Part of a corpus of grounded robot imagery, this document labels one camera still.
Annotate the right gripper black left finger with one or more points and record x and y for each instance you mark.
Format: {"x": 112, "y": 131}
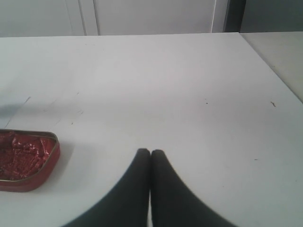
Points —
{"x": 127, "y": 203}

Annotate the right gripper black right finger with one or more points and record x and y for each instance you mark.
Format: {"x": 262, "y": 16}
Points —
{"x": 173, "y": 204}

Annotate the white cabinet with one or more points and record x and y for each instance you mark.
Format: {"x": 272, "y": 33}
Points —
{"x": 25, "y": 18}

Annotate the red ink tin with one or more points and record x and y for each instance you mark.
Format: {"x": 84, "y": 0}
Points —
{"x": 27, "y": 158}

